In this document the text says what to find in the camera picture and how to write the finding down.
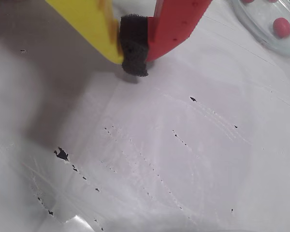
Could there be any gripper red right finger foam pad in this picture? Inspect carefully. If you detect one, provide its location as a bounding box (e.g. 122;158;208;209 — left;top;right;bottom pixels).
119;0;211;78

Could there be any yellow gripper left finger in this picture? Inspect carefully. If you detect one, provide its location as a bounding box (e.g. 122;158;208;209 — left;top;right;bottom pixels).
45;0;124;65

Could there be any glass bowl with embossed logo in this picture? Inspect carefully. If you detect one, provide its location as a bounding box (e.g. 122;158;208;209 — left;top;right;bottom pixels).
229;0;290;58

